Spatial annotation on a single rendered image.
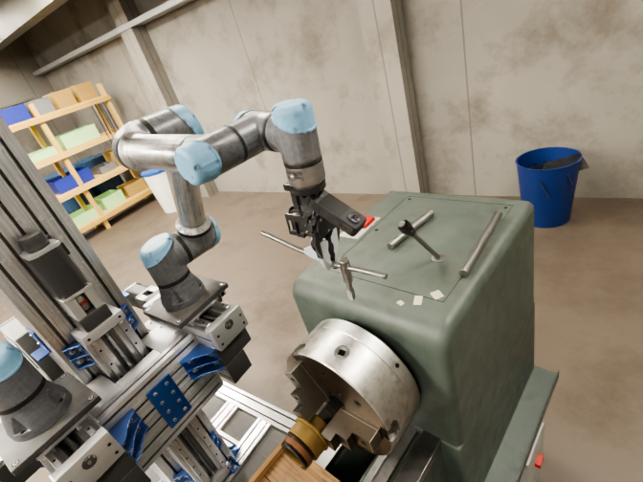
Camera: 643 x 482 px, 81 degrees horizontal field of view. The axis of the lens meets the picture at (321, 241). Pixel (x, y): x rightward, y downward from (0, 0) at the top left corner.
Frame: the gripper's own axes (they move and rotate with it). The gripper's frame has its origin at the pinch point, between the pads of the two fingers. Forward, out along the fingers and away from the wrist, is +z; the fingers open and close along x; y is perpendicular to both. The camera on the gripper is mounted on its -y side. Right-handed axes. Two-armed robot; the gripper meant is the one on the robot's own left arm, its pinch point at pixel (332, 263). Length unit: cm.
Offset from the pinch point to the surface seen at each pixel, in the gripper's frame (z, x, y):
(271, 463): 50, 28, 11
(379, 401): 20.2, 15.0, -17.0
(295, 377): 19.3, 18.6, 2.0
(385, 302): 11.9, -3.8, -10.2
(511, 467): 80, -15, -42
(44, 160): 78, -139, 581
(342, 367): 14.8, 14.5, -8.7
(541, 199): 109, -239, -22
